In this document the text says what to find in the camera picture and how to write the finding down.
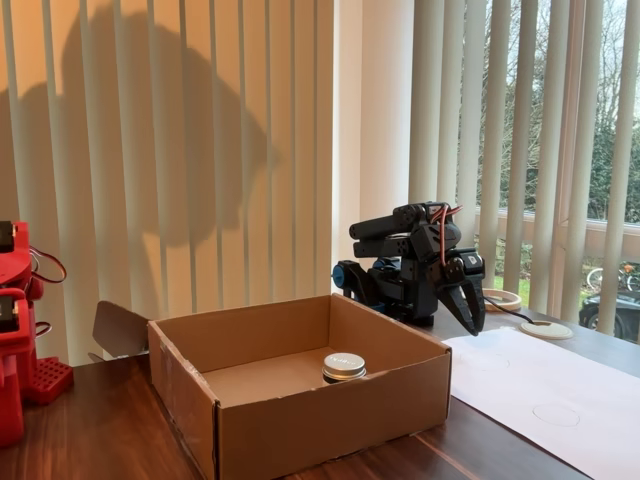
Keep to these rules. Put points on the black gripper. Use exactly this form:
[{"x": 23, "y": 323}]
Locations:
[{"x": 456, "y": 283}]

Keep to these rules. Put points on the dark jar with silver lid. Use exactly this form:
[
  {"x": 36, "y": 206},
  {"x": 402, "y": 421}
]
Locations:
[{"x": 344, "y": 367}]

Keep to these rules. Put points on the red leader robot arm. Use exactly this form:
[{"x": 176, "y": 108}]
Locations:
[{"x": 12, "y": 400}]

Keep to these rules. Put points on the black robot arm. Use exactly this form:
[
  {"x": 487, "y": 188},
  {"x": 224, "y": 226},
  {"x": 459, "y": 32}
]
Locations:
[{"x": 385, "y": 227}]

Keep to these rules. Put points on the open cardboard box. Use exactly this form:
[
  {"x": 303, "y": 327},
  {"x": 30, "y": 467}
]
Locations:
[{"x": 325, "y": 425}]

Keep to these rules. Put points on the beige masking tape roll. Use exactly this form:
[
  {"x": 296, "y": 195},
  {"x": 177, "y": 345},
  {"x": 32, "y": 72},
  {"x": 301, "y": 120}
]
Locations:
[{"x": 507, "y": 305}]

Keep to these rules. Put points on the white paper sheet with circles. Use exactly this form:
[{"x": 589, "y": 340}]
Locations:
[{"x": 550, "y": 380}]

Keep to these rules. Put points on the black parked car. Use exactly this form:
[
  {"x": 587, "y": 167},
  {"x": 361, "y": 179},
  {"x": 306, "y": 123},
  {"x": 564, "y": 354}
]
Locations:
[{"x": 589, "y": 310}]

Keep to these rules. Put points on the black and blue table clamp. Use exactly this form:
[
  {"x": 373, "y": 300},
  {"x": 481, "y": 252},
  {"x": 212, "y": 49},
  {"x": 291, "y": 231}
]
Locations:
[{"x": 342, "y": 275}]

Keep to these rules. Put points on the beige vertical window blinds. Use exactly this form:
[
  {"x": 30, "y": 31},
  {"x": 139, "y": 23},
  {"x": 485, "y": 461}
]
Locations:
[
  {"x": 165, "y": 150},
  {"x": 545, "y": 150}
]

